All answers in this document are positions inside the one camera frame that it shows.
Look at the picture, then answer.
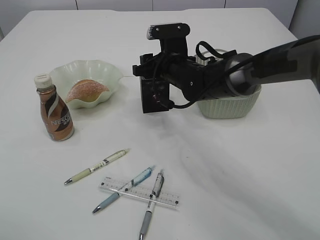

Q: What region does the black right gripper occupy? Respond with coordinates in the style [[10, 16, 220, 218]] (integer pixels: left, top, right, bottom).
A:
[[132, 53, 230, 102]]

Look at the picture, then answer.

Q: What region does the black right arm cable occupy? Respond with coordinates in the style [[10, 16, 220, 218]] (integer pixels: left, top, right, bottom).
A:
[[152, 41, 253, 110]]

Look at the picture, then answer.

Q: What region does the cream white ballpoint pen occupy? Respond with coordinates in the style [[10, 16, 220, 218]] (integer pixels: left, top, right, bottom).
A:
[[64, 148, 131, 186]]

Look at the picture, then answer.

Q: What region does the golden bread loaf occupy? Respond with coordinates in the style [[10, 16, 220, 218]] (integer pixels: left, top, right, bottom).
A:
[[65, 79, 110, 103]]

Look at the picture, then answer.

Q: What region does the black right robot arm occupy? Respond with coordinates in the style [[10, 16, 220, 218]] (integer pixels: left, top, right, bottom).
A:
[[132, 35, 320, 108]]

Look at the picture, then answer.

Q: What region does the pale green wavy glass bowl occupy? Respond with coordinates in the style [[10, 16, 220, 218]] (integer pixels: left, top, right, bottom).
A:
[[49, 60, 123, 109]]

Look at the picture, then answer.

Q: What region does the clear plastic ruler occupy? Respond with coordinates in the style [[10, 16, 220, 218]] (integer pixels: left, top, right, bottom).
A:
[[100, 177, 181, 208]]

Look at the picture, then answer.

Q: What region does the pale green woven plastic basket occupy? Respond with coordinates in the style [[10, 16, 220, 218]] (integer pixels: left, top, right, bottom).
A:
[[193, 48, 263, 119]]

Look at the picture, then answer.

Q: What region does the grey patterned ballpoint pen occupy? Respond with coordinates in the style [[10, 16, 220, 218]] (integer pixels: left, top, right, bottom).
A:
[[138, 169, 165, 240]]

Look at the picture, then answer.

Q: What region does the black mesh pen holder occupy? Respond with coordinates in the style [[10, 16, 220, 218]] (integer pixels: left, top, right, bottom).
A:
[[139, 76, 170, 114]]

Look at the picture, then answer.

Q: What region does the brown Nescafe coffee bottle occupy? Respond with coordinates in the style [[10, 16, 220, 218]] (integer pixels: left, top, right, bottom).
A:
[[34, 74, 75, 142]]

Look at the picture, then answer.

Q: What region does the light blue ballpoint pen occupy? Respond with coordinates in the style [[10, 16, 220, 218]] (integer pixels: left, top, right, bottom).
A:
[[92, 165, 156, 214]]

